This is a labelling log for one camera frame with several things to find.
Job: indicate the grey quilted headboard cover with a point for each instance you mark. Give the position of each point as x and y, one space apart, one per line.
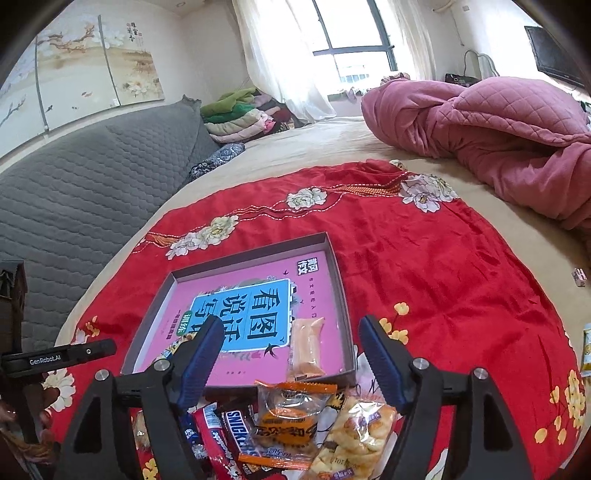
92 184

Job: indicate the dark wooden nightstand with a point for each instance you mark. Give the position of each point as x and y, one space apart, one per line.
11 300

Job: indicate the red floral cloth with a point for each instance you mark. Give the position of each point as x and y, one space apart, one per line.
415 277

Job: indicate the pink quilted blanket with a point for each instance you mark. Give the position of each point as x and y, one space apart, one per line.
485 124

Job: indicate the dark framed window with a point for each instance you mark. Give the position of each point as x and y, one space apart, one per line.
351 27

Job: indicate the shallow grey box pink bottom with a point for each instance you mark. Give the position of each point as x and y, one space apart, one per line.
258 281

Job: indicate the brown chocolate bar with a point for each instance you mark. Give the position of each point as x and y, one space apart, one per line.
240 438

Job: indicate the white sheer curtain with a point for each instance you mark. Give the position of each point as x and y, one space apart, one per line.
406 37
281 60

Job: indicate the black bag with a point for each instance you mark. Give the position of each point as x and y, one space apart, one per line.
457 79

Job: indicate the black television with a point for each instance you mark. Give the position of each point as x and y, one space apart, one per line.
551 55

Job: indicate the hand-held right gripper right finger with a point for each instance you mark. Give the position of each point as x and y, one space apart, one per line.
383 364

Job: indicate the orange wafer packet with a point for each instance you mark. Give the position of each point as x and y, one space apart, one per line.
307 346

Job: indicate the clear rice cracker packet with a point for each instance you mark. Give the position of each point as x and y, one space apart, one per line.
351 434

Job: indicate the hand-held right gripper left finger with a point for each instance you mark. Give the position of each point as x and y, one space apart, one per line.
201 364

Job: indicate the red candy packet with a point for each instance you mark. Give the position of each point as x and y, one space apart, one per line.
214 443

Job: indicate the person's left hand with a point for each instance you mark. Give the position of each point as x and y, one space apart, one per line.
44 420

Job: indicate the clear orange-trimmed snack bag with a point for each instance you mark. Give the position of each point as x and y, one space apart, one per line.
286 424

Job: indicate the pile of folded clothes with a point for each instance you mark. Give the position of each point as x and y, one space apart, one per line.
235 115

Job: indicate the dark patterned pillow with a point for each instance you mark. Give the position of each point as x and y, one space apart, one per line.
217 159

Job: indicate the floral wall painting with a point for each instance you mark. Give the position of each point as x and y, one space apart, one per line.
69 69

